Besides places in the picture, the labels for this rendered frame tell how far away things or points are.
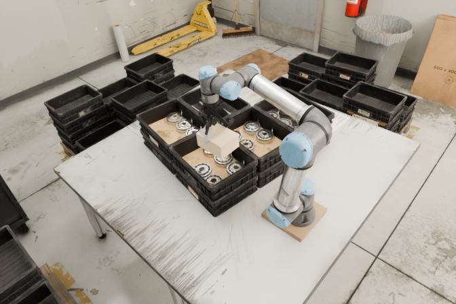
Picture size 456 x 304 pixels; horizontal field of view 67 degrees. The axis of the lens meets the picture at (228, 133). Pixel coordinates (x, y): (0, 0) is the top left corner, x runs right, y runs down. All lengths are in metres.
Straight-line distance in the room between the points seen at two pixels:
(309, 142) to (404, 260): 1.61
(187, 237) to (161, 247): 0.13
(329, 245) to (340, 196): 0.32
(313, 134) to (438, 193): 2.06
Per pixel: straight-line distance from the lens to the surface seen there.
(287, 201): 1.47
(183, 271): 1.67
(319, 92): 3.36
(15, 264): 2.29
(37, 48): 4.75
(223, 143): 1.56
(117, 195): 2.05
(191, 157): 1.96
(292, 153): 1.23
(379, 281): 2.55
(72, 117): 3.16
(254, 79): 1.44
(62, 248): 2.88
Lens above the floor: 2.12
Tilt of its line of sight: 38 degrees down
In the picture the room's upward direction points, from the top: 4 degrees counter-clockwise
